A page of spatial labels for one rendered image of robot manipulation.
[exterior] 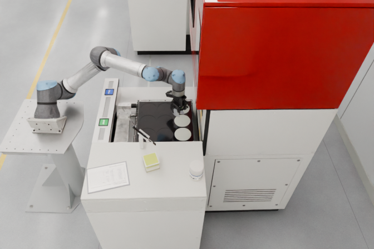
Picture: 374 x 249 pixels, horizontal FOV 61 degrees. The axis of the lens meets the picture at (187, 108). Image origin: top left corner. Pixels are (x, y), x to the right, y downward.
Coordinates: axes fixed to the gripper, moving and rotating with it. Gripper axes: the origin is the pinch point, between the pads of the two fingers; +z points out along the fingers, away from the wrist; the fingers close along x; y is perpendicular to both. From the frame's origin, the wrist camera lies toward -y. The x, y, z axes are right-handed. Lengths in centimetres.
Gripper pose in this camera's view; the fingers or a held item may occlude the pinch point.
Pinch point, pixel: (176, 114)
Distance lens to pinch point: 203.2
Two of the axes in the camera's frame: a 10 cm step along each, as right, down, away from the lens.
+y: 6.9, 5.4, -4.9
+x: 7.3, -4.9, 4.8
